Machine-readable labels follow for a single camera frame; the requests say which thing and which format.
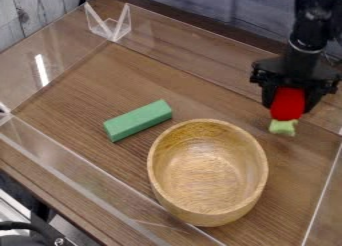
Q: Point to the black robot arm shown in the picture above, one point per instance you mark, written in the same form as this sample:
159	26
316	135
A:
317	26

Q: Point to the wooden oval bowl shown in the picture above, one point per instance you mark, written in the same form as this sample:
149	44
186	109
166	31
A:
207	170

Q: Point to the black clamp mount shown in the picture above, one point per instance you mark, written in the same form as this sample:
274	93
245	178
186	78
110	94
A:
31	231

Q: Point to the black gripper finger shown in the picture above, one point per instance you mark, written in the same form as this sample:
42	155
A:
313	96
269	90

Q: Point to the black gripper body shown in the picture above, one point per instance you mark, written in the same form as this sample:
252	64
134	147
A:
274	71

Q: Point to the green rectangular block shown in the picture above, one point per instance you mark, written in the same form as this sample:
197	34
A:
139	119

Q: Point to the red plush fruit green stem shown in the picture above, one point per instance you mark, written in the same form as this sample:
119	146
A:
286	110

